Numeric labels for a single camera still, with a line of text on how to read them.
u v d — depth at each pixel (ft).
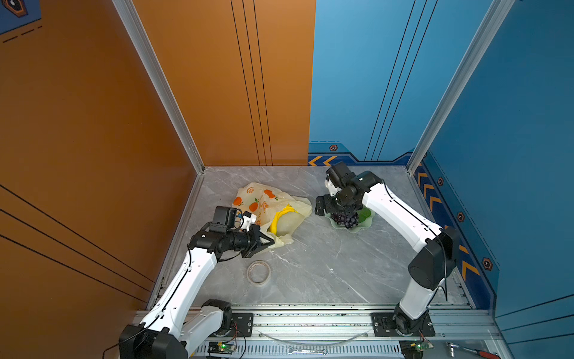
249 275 2.73
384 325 2.38
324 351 2.28
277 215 3.14
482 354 2.23
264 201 2.86
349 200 1.90
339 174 2.10
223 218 2.00
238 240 2.11
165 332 1.27
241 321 2.44
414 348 2.30
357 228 3.00
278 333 2.39
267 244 2.36
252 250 2.19
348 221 3.08
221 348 2.32
